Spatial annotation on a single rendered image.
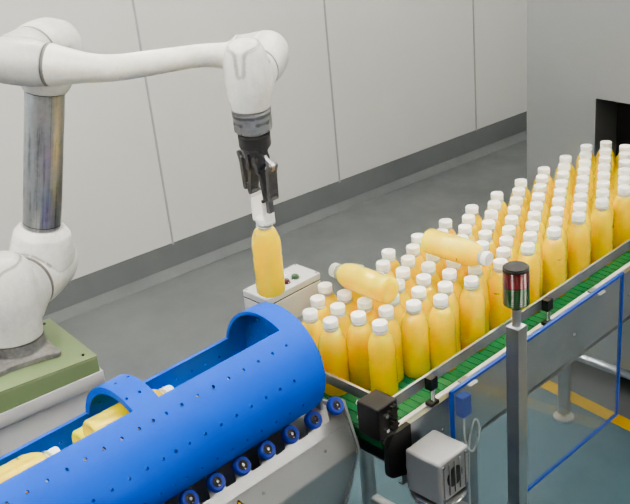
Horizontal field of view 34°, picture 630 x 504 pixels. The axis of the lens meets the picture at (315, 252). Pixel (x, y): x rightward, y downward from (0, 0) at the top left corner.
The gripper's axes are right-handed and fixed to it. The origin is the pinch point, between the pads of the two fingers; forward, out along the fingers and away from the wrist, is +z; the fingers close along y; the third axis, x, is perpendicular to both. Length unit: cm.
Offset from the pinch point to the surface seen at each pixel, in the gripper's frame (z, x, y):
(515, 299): 21, 37, 47
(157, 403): 17, -48, 26
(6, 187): 91, 25, -255
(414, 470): 58, 6, 43
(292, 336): 19.9, -11.2, 23.2
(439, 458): 53, 10, 48
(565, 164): 38, 128, -12
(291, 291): 35.0, 13.9, -11.9
